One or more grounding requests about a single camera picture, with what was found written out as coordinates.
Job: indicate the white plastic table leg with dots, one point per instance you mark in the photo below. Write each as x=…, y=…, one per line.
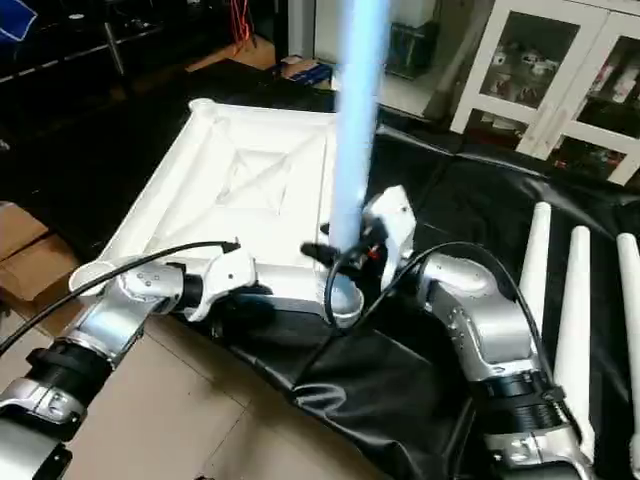
x=358, y=120
x=630, y=340
x=575, y=330
x=535, y=270

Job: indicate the white plastic table top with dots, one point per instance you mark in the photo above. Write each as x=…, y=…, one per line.
x=250, y=190

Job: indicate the black mat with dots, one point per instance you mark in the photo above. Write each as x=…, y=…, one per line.
x=400, y=400

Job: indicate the white glass-door cabinet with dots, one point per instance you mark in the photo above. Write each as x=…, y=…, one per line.
x=560, y=80

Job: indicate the blue box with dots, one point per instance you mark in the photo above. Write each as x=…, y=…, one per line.
x=310, y=72

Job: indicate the brown cardboard box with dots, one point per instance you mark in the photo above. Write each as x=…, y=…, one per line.
x=30, y=260

